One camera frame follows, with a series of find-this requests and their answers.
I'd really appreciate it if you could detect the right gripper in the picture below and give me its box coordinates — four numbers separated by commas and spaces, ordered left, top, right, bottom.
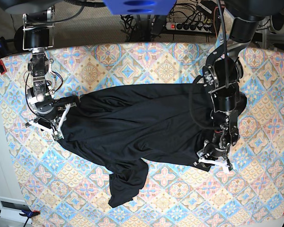
37, 111, 63, 130

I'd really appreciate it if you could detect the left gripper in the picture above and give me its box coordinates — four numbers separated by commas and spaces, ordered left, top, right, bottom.
198, 141, 230, 164

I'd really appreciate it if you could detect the black t-shirt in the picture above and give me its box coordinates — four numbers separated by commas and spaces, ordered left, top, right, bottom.
58, 83, 213, 208

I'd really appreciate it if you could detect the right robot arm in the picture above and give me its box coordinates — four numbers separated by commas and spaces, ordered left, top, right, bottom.
0, 0, 58, 132

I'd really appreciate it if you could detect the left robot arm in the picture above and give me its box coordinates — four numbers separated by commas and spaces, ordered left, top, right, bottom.
189, 0, 284, 170

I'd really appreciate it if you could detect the patterned colourful tablecloth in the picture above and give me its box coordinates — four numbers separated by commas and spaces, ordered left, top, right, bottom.
0, 43, 284, 227

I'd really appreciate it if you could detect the black round stool seat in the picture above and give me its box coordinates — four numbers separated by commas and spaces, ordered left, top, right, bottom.
14, 26, 26, 53

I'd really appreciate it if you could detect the blue clamp bottom left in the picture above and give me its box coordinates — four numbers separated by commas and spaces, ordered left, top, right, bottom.
0, 209, 40, 227

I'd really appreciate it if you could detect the white box with dark window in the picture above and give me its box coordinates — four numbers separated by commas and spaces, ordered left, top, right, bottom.
0, 196, 30, 224

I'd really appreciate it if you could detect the white power strip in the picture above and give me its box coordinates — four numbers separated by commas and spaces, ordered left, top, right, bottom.
165, 22, 215, 33

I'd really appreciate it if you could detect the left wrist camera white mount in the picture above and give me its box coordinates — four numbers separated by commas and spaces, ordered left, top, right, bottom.
194, 157, 232, 174

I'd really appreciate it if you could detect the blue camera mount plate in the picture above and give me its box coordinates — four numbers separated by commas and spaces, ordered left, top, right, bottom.
103, 0, 177, 16

